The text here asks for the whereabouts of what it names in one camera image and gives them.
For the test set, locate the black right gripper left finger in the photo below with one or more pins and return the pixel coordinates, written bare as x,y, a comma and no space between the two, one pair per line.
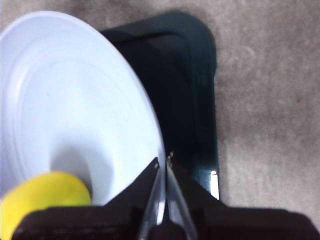
105,220

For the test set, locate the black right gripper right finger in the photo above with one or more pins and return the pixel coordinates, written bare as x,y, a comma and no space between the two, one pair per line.
237,222

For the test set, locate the yellow lemon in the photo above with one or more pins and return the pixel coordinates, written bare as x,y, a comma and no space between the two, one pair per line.
42,192

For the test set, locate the blue round plate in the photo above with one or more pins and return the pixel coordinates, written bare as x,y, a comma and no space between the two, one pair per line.
75,100

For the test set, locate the black flat tray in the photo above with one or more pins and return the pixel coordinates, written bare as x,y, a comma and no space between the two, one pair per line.
180,87

